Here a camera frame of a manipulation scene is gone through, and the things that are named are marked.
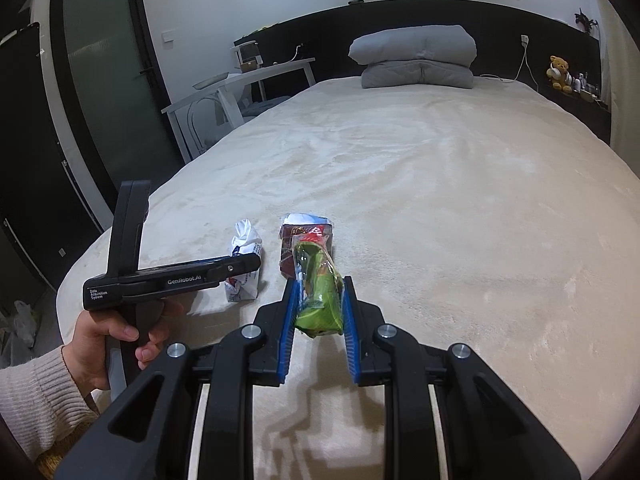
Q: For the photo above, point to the black headboard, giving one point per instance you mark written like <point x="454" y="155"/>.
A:
<point x="330" y="40"/>

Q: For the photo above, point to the green snack packet red label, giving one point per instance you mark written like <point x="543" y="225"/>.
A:
<point x="317" y="290"/>

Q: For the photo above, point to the white chair grey cushion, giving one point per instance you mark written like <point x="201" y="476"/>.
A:
<point x="260" y="105"/>

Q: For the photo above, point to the frosted glass door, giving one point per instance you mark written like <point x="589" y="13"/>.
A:
<point x="110" y="60"/>

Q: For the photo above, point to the cream curtain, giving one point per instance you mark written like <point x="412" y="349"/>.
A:
<point x="622" y="85"/>

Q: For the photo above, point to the small bottles on shelf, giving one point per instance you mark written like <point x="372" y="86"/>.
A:
<point x="587" y="90"/>

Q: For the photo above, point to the dark wardrobe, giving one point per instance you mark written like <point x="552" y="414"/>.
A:
<point x="35" y="160"/>

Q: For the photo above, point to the white tray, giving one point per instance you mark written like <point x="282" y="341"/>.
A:
<point x="212" y="81"/>

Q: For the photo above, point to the dark figurine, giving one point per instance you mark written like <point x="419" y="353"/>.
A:
<point x="585" y="20"/>

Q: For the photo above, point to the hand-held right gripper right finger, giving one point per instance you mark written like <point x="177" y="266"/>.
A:
<point x="350" y="335"/>

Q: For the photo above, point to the white desk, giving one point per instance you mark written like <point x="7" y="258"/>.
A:
<point x="260" y="72"/>

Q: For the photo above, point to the white blue plastic wrapper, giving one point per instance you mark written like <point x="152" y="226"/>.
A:
<point x="245" y="245"/>

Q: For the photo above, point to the white plastic bags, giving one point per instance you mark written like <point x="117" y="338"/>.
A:
<point x="20" y="330"/>

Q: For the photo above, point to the dark red snack packet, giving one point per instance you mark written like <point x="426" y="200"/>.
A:
<point x="289" y="255"/>

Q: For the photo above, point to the person's left forearm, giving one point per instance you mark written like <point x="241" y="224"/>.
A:
<point x="35" y="395"/>

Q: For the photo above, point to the grey pillows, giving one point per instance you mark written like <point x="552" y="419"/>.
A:
<point x="415" y="50"/>

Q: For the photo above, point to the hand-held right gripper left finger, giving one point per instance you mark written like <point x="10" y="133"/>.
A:
<point x="287" y="330"/>

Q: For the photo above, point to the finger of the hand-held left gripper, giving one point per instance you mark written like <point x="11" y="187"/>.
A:
<point x="240" y="266"/>

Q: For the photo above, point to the brown teddy bear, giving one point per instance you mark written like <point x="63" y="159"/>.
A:
<point x="559" y="72"/>

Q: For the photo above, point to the person's left hand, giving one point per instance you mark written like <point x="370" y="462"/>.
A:
<point x="87" y="345"/>

